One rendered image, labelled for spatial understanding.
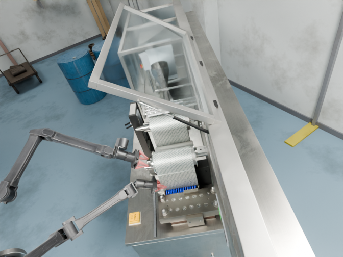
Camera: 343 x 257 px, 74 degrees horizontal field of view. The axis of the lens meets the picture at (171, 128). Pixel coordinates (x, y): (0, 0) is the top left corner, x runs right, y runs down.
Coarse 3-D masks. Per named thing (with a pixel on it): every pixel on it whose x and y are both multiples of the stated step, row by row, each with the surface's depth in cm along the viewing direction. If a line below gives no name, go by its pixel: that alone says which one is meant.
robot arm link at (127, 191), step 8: (120, 192) 138; (128, 192) 141; (112, 200) 135; (120, 200) 137; (96, 208) 131; (104, 208) 132; (72, 216) 126; (88, 216) 128; (96, 216) 129; (64, 224) 123; (80, 224) 125; (80, 232) 124; (72, 240) 122
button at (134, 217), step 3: (132, 213) 157; (135, 213) 156; (138, 213) 156; (129, 216) 156; (132, 216) 155; (135, 216) 155; (138, 216) 154; (129, 219) 154; (132, 219) 154; (135, 219) 153; (138, 219) 153; (129, 222) 153; (132, 222) 152; (135, 222) 153; (138, 222) 153
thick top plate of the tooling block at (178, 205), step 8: (200, 192) 146; (208, 192) 145; (168, 200) 147; (176, 200) 146; (184, 200) 144; (192, 200) 143; (200, 200) 142; (208, 200) 141; (160, 208) 144; (168, 208) 143; (176, 208) 142; (184, 208) 141; (192, 208) 139; (200, 208) 139; (208, 208) 138; (216, 208) 136; (160, 216) 140; (168, 216) 139; (176, 216) 138; (184, 216) 138
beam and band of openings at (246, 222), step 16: (176, 0) 260; (176, 16) 235; (208, 80) 125; (208, 128) 98; (224, 128) 95; (208, 144) 118; (224, 144) 89; (224, 160) 84; (240, 160) 82; (224, 176) 79; (240, 176) 77; (224, 192) 81; (240, 192) 73; (240, 208) 69; (256, 208) 68; (240, 224) 66; (256, 224) 65; (240, 240) 63; (256, 240) 62; (240, 256) 78; (256, 256) 59; (272, 256) 59
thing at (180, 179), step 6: (168, 174) 142; (174, 174) 142; (180, 174) 142; (186, 174) 143; (192, 174) 143; (162, 180) 145; (168, 180) 146; (174, 180) 146; (180, 180) 146; (186, 180) 147; (192, 180) 147; (168, 186) 150; (174, 186) 151; (180, 186) 151; (186, 186) 152
